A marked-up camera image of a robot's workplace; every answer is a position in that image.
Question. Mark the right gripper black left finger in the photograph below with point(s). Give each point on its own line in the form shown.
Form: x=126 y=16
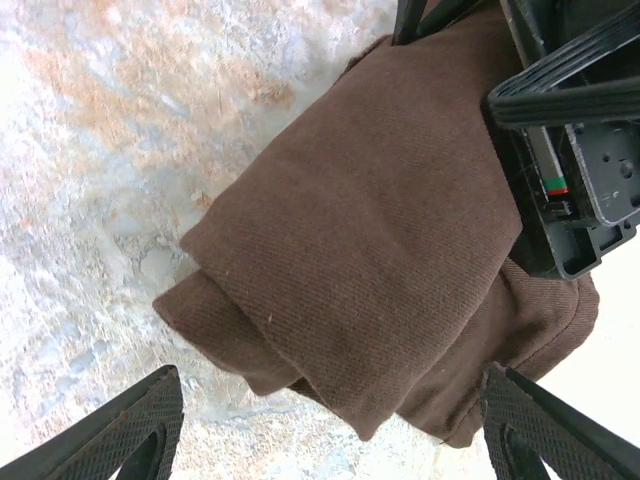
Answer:
x=125 y=430

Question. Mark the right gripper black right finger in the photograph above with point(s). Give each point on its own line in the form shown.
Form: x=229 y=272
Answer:
x=540 y=440

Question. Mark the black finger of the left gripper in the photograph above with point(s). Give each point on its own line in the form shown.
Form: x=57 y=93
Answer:
x=550 y=20
x=560 y=85

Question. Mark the brown long pants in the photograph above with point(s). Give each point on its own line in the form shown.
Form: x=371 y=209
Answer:
x=360 y=225

